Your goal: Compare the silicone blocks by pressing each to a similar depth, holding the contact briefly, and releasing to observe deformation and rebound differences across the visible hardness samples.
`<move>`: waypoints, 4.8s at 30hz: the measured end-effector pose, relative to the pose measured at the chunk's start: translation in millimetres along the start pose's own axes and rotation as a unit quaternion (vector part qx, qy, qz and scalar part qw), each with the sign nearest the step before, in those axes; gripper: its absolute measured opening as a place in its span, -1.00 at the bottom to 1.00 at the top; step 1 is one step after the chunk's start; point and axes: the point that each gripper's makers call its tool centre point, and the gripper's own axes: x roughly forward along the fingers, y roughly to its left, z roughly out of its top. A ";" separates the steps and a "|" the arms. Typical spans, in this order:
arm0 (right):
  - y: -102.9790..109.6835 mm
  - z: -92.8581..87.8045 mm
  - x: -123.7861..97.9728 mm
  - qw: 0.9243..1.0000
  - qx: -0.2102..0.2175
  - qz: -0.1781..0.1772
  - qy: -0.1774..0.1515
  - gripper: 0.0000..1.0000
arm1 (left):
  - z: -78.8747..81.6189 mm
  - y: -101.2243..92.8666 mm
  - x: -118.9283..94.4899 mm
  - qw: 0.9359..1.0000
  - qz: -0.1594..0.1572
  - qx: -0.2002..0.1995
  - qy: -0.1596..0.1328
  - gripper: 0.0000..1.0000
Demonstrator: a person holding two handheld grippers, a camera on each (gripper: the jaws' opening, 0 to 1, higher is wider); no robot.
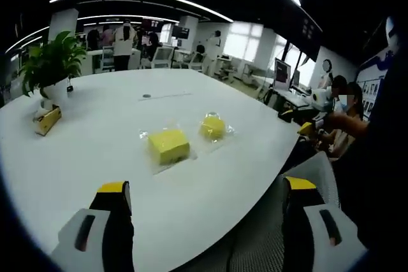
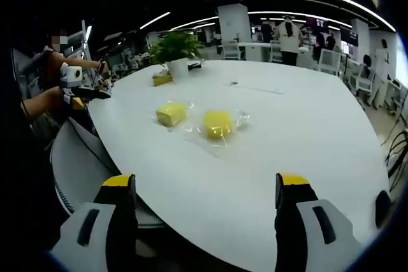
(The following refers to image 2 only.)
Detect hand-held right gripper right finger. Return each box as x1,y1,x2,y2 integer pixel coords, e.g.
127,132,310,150
274,172,365,272

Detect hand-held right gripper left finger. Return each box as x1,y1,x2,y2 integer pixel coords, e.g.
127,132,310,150
49,173,139,272

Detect rectangular yellow silicone block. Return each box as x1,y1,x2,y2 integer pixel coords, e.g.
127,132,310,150
155,101,187,127

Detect rounded yellow silicone block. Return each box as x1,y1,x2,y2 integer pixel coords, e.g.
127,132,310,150
202,110,235,142

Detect person's left hand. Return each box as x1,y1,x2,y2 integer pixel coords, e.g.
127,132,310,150
47,87,67,108

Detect white grey office chair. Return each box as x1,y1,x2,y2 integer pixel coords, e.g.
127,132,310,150
50,117,167,229

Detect yellow tissue box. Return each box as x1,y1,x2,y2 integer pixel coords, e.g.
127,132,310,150
152,69,174,87

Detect black chair back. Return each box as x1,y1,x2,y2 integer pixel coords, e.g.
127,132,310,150
374,189,393,229

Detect green potted plant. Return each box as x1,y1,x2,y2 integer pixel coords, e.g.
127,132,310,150
147,29,205,79

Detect clear plastic wrapper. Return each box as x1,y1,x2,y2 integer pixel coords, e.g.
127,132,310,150
184,108,252,151
149,99,196,132

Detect white mesh office chair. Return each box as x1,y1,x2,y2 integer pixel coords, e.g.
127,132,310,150
317,48,342,76
221,39,242,61

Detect black cables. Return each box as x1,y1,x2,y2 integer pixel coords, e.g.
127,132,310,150
383,127,408,192

